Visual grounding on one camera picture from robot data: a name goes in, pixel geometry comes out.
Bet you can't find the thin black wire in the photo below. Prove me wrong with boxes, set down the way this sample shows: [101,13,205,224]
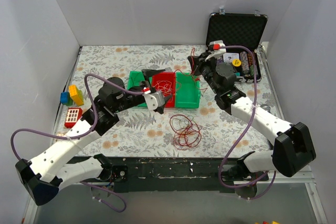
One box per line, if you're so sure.
[123,63,158,88]

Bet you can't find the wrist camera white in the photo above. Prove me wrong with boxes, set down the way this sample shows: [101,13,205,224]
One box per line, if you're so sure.
[143,88,165,111]
[205,40,226,61]

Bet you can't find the stacked colourful toy bricks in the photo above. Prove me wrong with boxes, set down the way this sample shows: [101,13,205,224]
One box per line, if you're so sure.
[60,84,84,106]

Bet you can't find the red white toy brick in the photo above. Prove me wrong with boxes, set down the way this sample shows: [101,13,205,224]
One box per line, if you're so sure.
[64,108,82,129]

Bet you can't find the right green plastic bin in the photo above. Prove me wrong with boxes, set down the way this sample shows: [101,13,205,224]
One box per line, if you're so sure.
[175,72,201,109]

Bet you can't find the left green plastic bin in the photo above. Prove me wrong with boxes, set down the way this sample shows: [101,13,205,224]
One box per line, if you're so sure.
[127,71,154,108]

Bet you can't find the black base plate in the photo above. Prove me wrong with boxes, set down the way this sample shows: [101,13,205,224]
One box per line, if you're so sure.
[81,156,270,194]

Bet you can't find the red plastic bin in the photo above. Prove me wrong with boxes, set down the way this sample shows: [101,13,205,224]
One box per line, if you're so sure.
[152,72,176,108]

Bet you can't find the black microphone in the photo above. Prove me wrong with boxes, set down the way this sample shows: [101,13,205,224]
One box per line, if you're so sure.
[260,104,271,113]

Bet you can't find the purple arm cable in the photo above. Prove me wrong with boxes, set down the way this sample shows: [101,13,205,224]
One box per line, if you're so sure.
[217,45,277,200]
[10,73,150,213]

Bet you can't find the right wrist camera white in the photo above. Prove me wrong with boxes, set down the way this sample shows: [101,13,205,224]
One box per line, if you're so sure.
[205,40,226,61]

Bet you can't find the separated red wire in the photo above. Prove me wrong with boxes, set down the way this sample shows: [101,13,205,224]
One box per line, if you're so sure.
[174,47,208,93]

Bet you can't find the white card deck box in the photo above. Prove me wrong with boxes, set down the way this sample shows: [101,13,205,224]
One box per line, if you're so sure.
[223,52,240,63]

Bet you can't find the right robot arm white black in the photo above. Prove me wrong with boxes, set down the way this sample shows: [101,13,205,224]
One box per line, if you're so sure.
[187,53,316,181]

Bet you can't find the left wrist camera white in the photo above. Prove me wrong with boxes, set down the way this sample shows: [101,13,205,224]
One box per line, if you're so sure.
[143,88,165,111]

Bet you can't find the green plastic bin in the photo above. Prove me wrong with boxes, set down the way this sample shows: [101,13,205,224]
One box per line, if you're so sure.
[175,72,201,109]
[127,71,154,108]

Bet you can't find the thin white wire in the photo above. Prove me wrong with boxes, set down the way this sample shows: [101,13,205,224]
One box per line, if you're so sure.
[154,79,175,99]

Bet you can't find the yellow round disc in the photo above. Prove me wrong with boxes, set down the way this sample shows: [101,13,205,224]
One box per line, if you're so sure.
[232,59,242,67]

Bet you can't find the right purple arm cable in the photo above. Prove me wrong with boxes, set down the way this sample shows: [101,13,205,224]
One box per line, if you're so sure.
[217,45,277,200]

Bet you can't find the black poker chip case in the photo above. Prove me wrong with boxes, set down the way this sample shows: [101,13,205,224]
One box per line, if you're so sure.
[205,13,268,83]

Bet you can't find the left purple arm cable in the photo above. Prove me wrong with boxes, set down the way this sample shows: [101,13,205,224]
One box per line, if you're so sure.
[10,73,150,213]

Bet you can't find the red wires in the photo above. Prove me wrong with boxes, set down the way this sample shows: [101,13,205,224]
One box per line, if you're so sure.
[169,113,203,149]

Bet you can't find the floral table mat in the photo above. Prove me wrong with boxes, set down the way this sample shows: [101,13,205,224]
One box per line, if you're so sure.
[71,45,270,158]

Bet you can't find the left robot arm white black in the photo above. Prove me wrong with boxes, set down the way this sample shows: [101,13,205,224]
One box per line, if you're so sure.
[10,69,171,206]

